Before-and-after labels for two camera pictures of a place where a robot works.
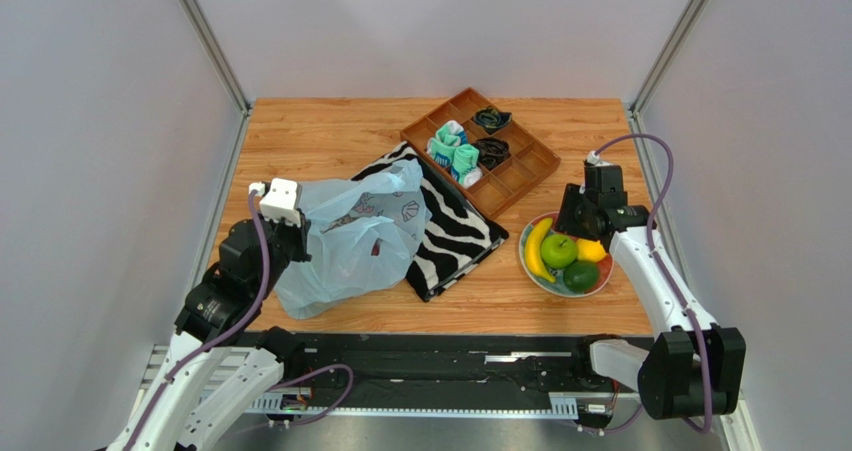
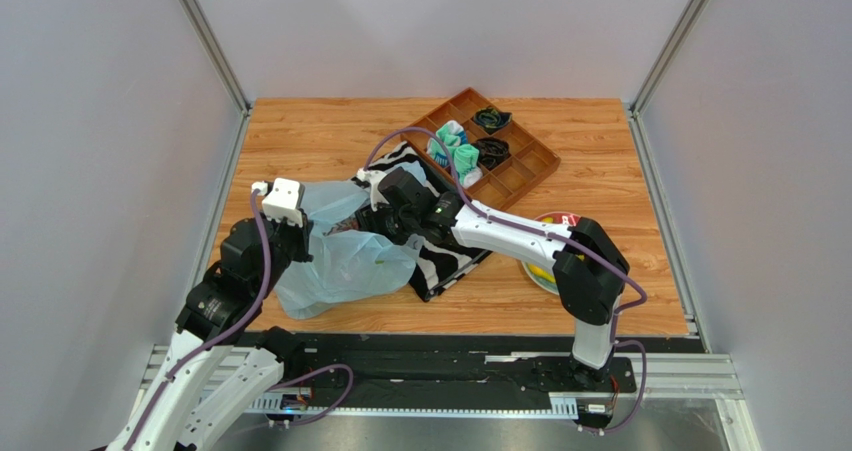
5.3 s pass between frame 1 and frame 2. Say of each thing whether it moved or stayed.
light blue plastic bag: stayed
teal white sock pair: stayed
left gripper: stayed
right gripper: moved
